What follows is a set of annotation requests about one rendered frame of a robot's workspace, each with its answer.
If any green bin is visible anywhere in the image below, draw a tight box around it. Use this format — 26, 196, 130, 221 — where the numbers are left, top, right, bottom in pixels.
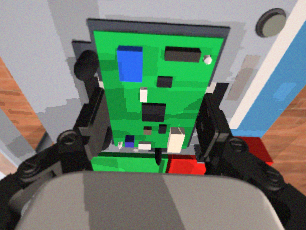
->
91, 152, 168, 173

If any red bin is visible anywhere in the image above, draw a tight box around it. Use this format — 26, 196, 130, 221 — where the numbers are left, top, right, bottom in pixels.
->
165, 136, 273, 175

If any green circuit board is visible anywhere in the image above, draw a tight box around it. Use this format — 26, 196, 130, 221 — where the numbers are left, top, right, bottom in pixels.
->
93, 30, 224, 153

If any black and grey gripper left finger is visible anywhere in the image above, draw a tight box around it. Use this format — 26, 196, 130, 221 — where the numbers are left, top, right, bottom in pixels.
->
0, 87, 110, 230

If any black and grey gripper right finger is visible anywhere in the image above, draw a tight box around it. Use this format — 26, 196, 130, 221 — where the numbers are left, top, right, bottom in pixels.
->
195, 93, 306, 230

